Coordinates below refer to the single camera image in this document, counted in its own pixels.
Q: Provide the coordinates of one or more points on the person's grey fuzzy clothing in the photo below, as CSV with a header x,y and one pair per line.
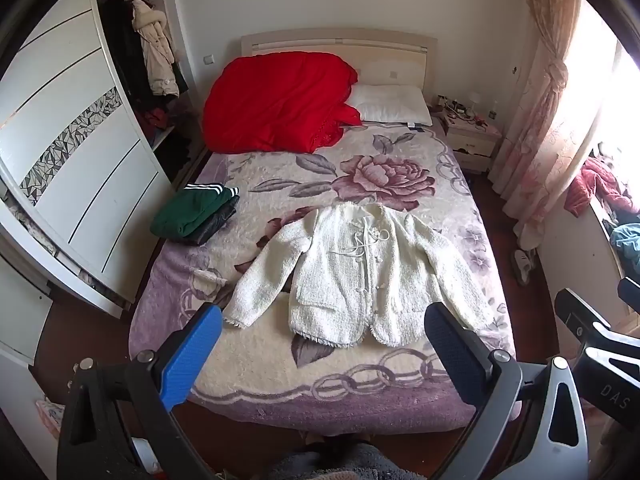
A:
x,y
325,462

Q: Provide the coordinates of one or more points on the white pillow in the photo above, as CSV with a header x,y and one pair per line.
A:
x,y
392,105

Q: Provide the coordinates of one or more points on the white nightstand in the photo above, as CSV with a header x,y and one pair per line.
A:
x,y
472,147

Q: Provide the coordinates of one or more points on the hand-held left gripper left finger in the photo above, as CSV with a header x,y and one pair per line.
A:
x,y
192,355

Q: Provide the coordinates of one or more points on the teal cloth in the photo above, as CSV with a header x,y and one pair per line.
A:
x,y
627,241

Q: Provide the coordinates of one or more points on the clutter of small nightstand things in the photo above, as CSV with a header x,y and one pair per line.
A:
x,y
462,109

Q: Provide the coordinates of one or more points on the pink patterned cloth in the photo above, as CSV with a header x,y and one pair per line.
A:
x,y
47,416

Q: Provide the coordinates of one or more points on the dark red clothes pile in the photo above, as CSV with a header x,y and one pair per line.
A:
x,y
156,119

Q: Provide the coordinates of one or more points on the pink floral curtain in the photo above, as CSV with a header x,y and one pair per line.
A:
x,y
545,95

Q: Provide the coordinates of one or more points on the beige bed headboard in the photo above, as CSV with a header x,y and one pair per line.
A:
x,y
385,55

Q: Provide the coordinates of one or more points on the floral plush blanket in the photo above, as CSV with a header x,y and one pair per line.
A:
x,y
280,185

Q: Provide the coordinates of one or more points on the beige hanging coat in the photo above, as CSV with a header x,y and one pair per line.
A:
x,y
157,50

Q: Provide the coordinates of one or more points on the black folded garment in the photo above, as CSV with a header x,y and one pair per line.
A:
x,y
212,227

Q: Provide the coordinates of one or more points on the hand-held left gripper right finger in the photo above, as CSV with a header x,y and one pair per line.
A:
x,y
452,355

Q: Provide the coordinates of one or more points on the white slipper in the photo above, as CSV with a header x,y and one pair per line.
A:
x,y
524,266

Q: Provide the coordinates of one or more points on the white wall switch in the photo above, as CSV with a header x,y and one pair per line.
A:
x,y
207,58

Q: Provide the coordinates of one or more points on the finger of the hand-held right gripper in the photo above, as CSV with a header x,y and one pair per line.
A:
x,y
631,290
600,360

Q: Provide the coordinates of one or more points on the red quilt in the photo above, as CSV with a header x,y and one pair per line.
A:
x,y
280,105

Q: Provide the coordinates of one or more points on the white sliding wardrobe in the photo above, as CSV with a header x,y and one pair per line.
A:
x,y
70,150

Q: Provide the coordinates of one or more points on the pink red fuzzy garment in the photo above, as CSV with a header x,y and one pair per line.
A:
x,y
597,185

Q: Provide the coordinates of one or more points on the black hanging clothes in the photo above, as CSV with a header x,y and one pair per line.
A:
x,y
122,45

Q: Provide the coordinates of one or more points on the white fuzzy jacket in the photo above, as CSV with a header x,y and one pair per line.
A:
x,y
360,280

